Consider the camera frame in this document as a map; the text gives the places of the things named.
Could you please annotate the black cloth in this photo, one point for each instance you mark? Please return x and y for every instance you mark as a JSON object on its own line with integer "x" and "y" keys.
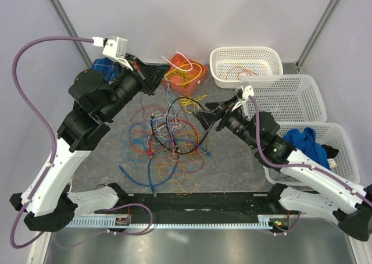
{"x": 330, "y": 151}

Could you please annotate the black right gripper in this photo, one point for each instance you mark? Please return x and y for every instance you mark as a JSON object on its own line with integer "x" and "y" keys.
{"x": 206, "y": 118}

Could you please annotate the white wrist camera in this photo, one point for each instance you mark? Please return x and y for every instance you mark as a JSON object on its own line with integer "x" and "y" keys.
{"x": 114, "y": 48}
{"x": 243, "y": 92}

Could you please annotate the middle white perforated basket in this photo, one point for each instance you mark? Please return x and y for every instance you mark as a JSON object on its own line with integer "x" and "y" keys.
{"x": 289, "y": 98}

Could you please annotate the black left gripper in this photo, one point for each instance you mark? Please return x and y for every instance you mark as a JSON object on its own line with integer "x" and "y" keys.
{"x": 149, "y": 75}

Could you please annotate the white basket with cloths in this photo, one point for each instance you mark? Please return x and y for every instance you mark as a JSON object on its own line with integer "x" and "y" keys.
{"x": 344, "y": 164}

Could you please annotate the rounded white perforated basket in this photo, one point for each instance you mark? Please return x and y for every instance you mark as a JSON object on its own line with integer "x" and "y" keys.
{"x": 228, "y": 65}

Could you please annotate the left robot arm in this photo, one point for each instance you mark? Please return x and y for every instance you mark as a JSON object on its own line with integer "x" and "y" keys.
{"x": 98, "y": 98}

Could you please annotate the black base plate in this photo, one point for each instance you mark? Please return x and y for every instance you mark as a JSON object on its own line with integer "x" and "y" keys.
{"x": 203, "y": 206}

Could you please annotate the blue towel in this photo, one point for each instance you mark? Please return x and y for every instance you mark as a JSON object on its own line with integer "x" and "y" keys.
{"x": 306, "y": 142}

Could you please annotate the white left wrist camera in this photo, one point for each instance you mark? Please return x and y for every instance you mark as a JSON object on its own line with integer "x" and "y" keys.
{"x": 114, "y": 48}

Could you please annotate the blue plaid cloth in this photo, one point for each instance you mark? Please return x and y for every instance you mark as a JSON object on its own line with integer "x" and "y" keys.
{"x": 109, "y": 69}

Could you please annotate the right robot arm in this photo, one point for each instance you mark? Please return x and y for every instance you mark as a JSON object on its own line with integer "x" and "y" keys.
{"x": 338, "y": 200}

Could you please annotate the light blue cable duct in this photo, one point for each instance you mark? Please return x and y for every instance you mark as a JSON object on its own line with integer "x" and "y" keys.
{"x": 113, "y": 222}

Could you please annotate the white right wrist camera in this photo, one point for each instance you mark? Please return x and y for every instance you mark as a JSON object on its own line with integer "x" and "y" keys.
{"x": 243, "y": 92}

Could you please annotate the orange plastic box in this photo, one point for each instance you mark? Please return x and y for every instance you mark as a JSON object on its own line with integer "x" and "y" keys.
{"x": 185, "y": 75}

